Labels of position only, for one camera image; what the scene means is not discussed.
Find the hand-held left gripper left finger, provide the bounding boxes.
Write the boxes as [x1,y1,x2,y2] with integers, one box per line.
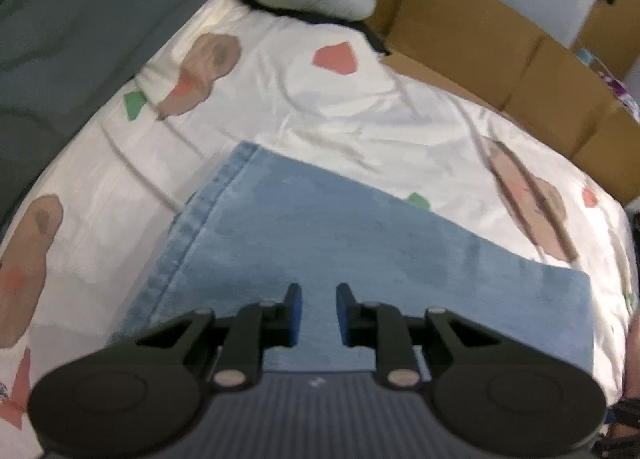
[135,283,304,387]

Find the dark grey quilt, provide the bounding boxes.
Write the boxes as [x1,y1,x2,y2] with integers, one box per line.
[0,0,228,232]

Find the white bear print blanket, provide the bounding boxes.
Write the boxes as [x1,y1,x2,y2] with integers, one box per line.
[0,0,640,459]

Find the blue denim pants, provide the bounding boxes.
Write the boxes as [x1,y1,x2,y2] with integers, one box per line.
[107,142,597,375]

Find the brown cardboard sheet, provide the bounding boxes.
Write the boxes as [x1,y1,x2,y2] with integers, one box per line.
[310,0,640,206]

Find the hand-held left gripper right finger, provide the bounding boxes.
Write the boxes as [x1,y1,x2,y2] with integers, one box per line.
[336,283,503,387]

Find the multicoloured cloth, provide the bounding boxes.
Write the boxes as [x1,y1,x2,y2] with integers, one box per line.
[575,46,640,121]

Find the brown cardboard box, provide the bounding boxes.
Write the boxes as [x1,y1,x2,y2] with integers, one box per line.
[580,0,640,82]

